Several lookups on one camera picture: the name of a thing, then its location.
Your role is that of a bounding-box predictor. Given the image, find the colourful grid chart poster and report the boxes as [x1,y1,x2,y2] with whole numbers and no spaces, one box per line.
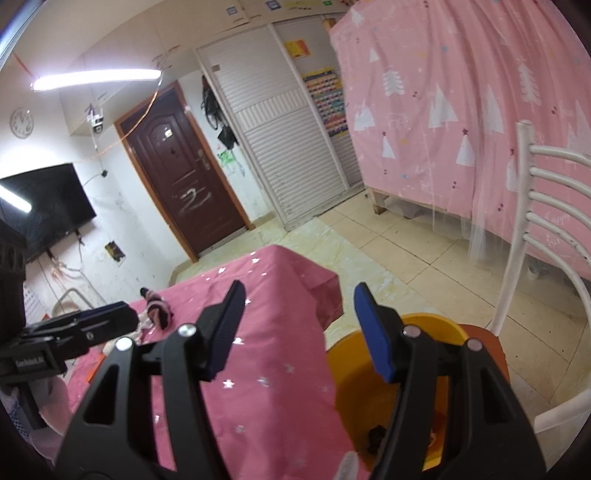
[302,67,349,137]

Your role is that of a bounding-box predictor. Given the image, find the white sliding door wardrobe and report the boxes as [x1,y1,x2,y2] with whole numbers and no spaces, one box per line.
[194,14,370,232]

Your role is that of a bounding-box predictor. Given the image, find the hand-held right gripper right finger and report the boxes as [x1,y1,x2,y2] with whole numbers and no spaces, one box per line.
[353,283,546,480]

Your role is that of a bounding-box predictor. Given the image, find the ceiling tube lamp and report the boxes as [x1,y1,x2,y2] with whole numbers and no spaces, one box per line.
[32,68,162,92]

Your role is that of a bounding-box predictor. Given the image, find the yellow plastic basin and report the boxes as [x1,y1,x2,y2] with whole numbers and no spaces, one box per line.
[325,313,472,472]

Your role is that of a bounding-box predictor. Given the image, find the round white wall clock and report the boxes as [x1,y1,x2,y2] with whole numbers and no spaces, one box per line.
[10,107,34,138]

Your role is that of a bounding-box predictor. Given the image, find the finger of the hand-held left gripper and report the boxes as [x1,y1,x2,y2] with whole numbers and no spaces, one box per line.
[79,301,130,315]
[23,307,140,365]

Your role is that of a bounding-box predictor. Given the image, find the white chair with orange seat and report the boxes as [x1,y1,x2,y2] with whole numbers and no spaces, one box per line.
[462,120,591,435]

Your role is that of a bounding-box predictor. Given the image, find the pink black striped cloth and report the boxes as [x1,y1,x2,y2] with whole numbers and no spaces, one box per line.
[140,287,174,330]

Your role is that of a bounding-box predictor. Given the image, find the white mosquito net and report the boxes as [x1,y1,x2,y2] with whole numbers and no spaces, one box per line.
[431,203,506,266]

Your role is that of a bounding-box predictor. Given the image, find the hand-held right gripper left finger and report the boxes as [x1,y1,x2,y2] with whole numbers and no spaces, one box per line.
[55,279,246,480]

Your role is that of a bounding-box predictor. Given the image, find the pink tree print curtain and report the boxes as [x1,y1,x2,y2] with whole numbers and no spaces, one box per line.
[329,0,591,296]

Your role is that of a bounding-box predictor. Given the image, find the wooden bed frame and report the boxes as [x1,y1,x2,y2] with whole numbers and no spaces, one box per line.
[367,187,472,219]

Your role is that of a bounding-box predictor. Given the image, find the pink star tablecloth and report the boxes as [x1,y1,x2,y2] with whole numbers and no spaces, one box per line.
[28,244,370,480]

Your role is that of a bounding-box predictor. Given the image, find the black wall television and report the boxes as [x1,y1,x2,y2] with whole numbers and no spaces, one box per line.
[0,162,98,264]

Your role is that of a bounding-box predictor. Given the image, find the brown wooden door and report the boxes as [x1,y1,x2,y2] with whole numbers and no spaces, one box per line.
[115,80,254,264]

